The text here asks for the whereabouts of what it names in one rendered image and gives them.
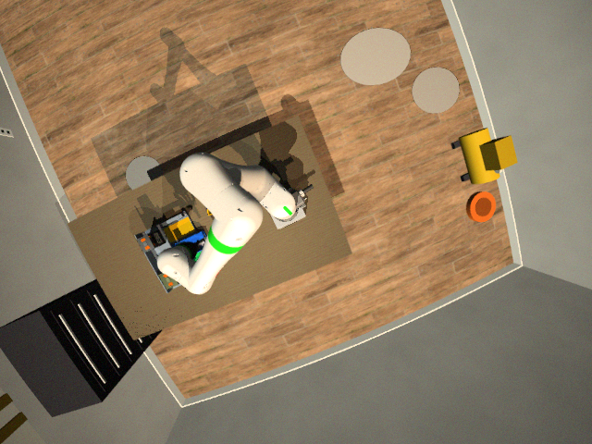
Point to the grey shelf rack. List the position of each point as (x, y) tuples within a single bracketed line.
[(175, 229)]

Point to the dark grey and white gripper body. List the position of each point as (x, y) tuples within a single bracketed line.
[(195, 245)]

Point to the dark grey tool case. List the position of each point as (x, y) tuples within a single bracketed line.
[(151, 241)]

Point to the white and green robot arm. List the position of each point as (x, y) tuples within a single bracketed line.
[(238, 214)]

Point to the blue bin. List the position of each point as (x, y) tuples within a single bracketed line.
[(195, 238)]

